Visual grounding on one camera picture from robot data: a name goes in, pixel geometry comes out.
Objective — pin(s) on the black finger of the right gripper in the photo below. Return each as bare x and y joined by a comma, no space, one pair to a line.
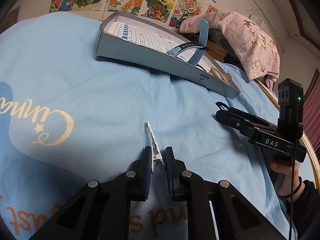
244,122

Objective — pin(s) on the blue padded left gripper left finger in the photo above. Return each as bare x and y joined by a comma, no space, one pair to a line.
101,210

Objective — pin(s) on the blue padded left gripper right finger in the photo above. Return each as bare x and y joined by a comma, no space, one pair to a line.
215,210

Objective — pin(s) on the person's right hand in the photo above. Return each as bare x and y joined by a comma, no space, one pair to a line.
291,174

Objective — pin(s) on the pink curtain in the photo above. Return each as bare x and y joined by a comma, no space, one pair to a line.
311,116

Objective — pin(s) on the pink floral blanket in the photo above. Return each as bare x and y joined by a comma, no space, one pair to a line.
243,39

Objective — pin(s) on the light blue cartoon bedsheet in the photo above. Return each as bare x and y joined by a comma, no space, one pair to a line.
68,117

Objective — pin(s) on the grey shallow cardboard box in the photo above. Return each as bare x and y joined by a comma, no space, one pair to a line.
132,39

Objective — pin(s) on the brown wooden door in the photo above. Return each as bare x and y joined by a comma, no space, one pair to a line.
10,20

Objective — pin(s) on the black camera module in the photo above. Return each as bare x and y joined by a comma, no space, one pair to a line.
290,100

